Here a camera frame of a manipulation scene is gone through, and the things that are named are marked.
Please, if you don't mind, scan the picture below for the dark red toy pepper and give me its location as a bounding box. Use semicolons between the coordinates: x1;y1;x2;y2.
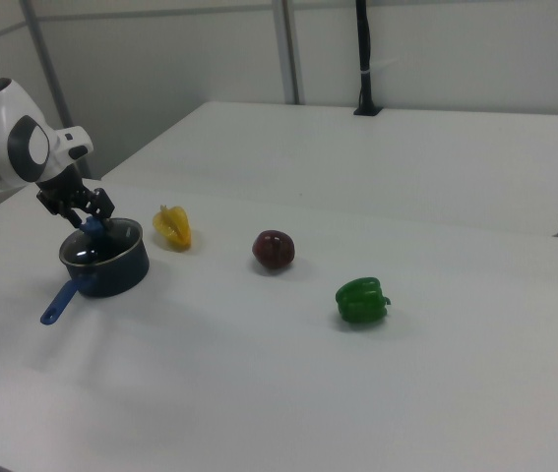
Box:
251;228;296;271

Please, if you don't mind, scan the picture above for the green toy bell pepper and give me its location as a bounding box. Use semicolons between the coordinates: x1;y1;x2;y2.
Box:
334;276;394;325

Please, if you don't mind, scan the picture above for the black camera stand pole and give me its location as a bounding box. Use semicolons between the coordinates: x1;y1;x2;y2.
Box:
352;0;385;118

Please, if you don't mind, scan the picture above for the glass lid with blue knob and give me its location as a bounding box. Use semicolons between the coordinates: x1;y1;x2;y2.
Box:
58;216;142;267

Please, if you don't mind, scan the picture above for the grey wall partition post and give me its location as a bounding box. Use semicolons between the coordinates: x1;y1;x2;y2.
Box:
20;0;93;180
272;0;306;106

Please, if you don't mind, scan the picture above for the dark blue saucepan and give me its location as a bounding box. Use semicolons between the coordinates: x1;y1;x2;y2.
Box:
39;217;151;326

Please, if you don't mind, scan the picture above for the yellow toy bell pepper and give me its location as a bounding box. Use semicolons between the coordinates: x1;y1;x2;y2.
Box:
153;205;194;251

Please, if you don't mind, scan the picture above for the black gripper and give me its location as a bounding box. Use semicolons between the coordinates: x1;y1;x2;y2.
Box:
35;168;115;231

